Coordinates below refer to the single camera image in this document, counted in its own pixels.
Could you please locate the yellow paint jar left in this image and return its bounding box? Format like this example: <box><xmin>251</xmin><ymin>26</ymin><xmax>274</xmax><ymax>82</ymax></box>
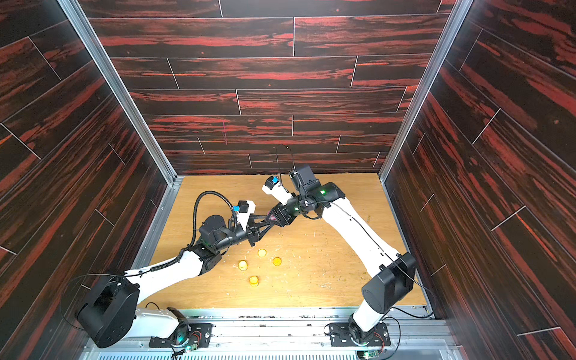
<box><xmin>238</xmin><ymin>260</ymin><xmax>248</xmax><ymax>271</ymax></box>

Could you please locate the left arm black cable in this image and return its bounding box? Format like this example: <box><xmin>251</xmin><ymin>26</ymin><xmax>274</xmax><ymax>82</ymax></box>
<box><xmin>177</xmin><ymin>190</ymin><xmax>235</xmax><ymax>262</ymax></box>

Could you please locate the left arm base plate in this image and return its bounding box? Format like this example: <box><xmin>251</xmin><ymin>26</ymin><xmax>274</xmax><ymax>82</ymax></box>
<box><xmin>148</xmin><ymin>323</ymin><xmax>213</xmax><ymax>350</ymax></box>

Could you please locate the yellow paint jar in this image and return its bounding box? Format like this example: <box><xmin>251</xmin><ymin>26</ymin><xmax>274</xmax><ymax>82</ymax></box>
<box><xmin>249</xmin><ymin>276</ymin><xmax>260</xmax><ymax>287</ymax></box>
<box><xmin>238</xmin><ymin>260</ymin><xmax>248</xmax><ymax>271</ymax></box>

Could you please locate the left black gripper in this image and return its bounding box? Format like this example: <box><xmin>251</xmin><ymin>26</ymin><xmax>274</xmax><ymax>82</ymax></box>
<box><xmin>212</xmin><ymin>216</ymin><xmax>273</xmax><ymax>254</ymax></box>

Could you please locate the left aluminium corner post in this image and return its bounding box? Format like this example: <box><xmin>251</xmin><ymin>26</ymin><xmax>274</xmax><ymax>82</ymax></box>
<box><xmin>57</xmin><ymin>0</ymin><xmax>179</xmax><ymax>185</ymax></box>

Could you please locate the yellow paint jar front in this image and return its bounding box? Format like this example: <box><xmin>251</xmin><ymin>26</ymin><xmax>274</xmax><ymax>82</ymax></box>
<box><xmin>249</xmin><ymin>276</ymin><xmax>260</xmax><ymax>287</ymax></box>

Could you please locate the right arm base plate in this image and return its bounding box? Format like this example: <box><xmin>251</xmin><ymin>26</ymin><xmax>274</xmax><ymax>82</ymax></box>
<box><xmin>323</xmin><ymin>322</ymin><xmax>391</xmax><ymax>347</ymax></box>

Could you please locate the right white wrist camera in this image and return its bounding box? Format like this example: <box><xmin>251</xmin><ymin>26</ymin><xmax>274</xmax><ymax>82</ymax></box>
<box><xmin>262</xmin><ymin>175</ymin><xmax>293</xmax><ymax>206</ymax></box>

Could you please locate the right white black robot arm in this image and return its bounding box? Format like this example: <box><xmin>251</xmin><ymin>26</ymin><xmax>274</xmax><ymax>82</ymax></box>
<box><xmin>262</xmin><ymin>165</ymin><xmax>416</xmax><ymax>335</ymax></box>

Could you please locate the aluminium corner post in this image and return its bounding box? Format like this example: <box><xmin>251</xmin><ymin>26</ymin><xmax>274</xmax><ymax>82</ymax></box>
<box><xmin>379</xmin><ymin>0</ymin><xmax>474</xmax><ymax>182</ymax></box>
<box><xmin>57</xmin><ymin>0</ymin><xmax>179</xmax><ymax>185</ymax></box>

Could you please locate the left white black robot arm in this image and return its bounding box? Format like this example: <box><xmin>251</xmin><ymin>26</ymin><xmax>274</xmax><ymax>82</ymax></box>
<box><xmin>76</xmin><ymin>214</ymin><xmax>274</xmax><ymax>348</ymax></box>

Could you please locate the right aluminium corner post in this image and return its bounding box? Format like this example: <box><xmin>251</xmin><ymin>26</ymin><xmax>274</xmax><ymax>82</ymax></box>
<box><xmin>379</xmin><ymin>0</ymin><xmax>474</xmax><ymax>182</ymax></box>

